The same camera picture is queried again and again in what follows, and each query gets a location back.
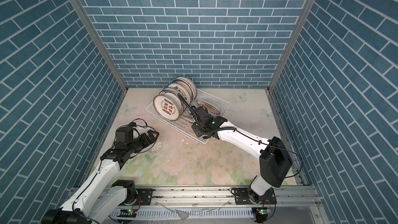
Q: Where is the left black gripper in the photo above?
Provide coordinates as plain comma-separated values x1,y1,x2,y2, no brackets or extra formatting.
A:
126,129,160,155

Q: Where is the left circuit board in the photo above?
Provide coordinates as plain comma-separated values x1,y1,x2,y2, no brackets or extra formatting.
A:
117,209,137,218

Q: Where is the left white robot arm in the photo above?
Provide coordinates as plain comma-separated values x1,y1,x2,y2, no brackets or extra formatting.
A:
41,127,159,224

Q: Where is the large red-lettered plate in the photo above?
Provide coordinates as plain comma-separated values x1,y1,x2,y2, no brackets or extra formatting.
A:
168,82,193,102
172,76,198,99
153,95,183,121

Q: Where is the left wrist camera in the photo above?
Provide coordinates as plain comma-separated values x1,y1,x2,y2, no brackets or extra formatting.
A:
114,125,134,150

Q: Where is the small orange sunburst plate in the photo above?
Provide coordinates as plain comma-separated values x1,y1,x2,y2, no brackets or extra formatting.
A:
196,100,221,115

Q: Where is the back large red-lettered plate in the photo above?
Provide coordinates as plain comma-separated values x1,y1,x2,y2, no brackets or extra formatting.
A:
172,76,198,99

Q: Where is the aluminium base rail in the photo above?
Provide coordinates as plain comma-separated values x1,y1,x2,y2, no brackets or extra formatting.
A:
62,186,327,224

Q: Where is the circuit board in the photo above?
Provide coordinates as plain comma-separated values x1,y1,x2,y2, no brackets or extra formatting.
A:
117,209,137,218
251,207,272,224

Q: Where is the right circuit board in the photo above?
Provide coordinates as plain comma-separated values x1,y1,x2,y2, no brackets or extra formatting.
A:
251,207,272,224

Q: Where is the front large red-lettered plate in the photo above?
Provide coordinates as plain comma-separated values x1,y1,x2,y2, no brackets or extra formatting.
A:
153,95,183,121

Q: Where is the white wire dish rack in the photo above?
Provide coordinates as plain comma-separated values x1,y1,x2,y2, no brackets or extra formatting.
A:
146,89,231,144

